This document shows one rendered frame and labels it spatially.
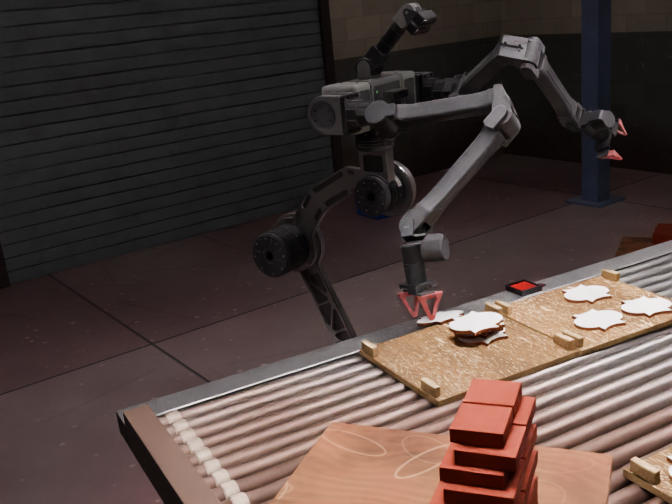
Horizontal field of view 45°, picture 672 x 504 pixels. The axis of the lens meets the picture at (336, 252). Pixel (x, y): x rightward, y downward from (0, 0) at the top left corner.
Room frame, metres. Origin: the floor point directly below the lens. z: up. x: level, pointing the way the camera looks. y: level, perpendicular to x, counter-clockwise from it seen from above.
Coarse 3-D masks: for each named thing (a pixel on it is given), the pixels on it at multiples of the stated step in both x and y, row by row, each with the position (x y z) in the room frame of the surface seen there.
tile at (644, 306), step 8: (624, 304) 2.01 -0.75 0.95; (632, 304) 2.00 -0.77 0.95; (640, 304) 2.00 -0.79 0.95; (648, 304) 1.99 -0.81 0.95; (656, 304) 1.99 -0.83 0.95; (664, 304) 1.98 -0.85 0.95; (624, 312) 1.97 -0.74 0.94; (632, 312) 1.95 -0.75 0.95; (640, 312) 1.94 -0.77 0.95; (648, 312) 1.94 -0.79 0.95; (656, 312) 1.94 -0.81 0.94; (664, 312) 1.94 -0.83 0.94
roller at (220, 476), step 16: (416, 400) 1.64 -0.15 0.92; (384, 416) 1.58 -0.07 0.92; (400, 416) 1.59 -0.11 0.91; (288, 448) 1.48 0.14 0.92; (304, 448) 1.49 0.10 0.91; (240, 464) 1.44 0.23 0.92; (256, 464) 1.44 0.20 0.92; (272, 464) 1.45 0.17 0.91; (208, 480) 1.39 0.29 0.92; (224, 480) 1.40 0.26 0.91
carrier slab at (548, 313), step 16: (560, 288) 2.19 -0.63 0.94; (608, 288) 2.16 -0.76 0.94; (624, 288) 2.14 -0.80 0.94; (640, 288) 2.13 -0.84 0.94; (512, 304) 2.11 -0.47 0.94; (528, 304) 2.09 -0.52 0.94; (544, 304) 2.08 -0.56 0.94; (560, 304) 2.07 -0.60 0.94; (576, 304) 2.06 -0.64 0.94; (608, 304) 2.04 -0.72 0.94; (512, 320) 2.01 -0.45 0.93; (528, 320) 1.98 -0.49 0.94; (544, 320) 1.97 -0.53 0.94; (560, 320) 1.96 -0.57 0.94; (624, 320) 1.92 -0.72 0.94; (640, 320) 1.92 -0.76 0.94; (656, 320) 1.91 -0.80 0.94; (592, 336) 1.85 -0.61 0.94; (608, 336) 1.84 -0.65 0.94; (624, 336) 1.83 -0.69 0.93
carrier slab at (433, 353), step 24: (480, 312) 2.07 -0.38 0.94; (408, 336) 1.95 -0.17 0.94; (432, 336) 1.94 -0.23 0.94; (528, 336) 1.88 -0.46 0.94; (384, 360) 1.82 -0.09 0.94; (408, 360) 1.81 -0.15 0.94; (432, 360) 1.80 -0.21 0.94; (456, 360) 1.79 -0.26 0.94; (480, 360) 1.77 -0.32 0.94; (504, 360) 1.76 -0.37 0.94; (528, 360) 1.75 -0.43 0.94; (552, 360) 1.74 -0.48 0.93; (408, 384) 1.70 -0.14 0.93; (456, 384) 1.66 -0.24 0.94
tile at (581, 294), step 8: (576, 288) 2.16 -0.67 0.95; (584, 288) 2.15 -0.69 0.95; (592, 288) 2.14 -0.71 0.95; (600, 288) 2.14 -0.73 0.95; (568, 296) 2.10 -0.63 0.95; (576, 296) 2.10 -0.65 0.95; (584, 296) 2.09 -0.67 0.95; (592, 296) 2.08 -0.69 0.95; (600, 296) 2.08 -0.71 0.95; (608, 296) 2.08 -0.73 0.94; (592, 304) 2.05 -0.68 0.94
